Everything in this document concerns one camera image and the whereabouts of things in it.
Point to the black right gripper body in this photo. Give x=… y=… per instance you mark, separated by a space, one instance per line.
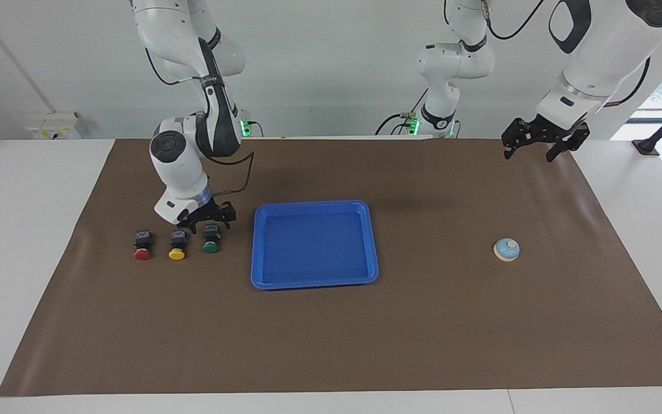
x=207 y=213

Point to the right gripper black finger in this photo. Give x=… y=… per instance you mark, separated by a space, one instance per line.
x=191 y=228
x=227 y=222

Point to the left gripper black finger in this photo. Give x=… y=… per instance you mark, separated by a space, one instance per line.
x=509 y=147
x=555 y=151

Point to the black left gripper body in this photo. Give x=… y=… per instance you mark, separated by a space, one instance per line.
x=543 y=132

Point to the green mushroom push button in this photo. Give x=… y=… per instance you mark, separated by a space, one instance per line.
x=211 y=247

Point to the yellow mushroom push button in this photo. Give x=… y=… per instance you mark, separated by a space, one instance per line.
x=177 y=253

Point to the red mushroom push button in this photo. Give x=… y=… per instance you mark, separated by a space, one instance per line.
x=143 y=253

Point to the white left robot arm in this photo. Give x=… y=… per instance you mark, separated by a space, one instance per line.
x=595 y=52

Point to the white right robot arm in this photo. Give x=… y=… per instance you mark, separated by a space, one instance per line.
x=179 y=161

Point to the blue plastic tray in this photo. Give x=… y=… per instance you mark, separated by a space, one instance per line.
x=314 y=247

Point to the light blue service bell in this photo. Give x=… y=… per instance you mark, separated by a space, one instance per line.
x=506 y=250

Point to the brown paper table mat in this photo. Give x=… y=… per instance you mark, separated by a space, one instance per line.
x=365 y=339

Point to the white wall socket box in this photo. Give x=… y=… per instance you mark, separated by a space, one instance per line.
x=55 y=126

